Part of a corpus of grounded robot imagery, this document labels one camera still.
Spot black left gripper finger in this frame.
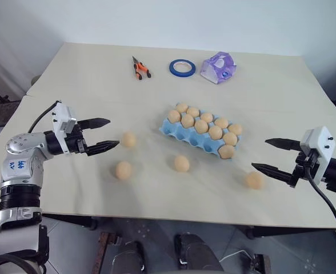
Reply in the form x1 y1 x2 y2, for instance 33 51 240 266
86 139 121 157
78 116 111 131

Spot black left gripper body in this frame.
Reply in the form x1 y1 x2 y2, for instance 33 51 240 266
63 121 89 157

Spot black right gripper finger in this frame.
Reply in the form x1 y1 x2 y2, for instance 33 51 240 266
251 162 296 185
265 138 303 151

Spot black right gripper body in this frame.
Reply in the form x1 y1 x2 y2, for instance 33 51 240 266
290 148 318 189

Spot blue egg tray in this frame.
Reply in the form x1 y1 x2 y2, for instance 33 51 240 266
159 110 243 159

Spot orange and black pliers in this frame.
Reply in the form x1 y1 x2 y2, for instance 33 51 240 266
131 55 153 81

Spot blue tape roll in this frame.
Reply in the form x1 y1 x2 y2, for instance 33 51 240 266
169 59 197 78

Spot purple and white package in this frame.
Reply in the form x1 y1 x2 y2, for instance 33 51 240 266
199 51 238 85

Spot dark rounded robot foot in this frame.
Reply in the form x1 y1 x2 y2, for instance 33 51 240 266
173 232 225 274
110 240 146 274

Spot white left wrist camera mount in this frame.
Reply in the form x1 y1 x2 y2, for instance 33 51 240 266
51 102 78 154

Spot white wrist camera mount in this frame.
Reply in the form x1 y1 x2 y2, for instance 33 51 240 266
299 125 336 183
51 102 78 154

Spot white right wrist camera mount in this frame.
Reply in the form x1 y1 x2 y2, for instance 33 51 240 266
299 125 336 183

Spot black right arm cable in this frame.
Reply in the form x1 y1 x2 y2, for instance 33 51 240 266
305 164 336 256

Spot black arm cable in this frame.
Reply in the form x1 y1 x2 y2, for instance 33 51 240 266
27 99 63 134
305 164 336 256

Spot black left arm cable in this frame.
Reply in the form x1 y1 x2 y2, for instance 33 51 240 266
27 99 63 134

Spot black table frame bar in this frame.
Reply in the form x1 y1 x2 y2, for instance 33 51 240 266
244 225 336 240
42 213 99 231

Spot white floor cable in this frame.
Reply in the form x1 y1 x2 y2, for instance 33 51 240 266
218 249 256 263

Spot rusty metal frame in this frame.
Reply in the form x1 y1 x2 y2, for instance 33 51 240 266
98 231 121 274

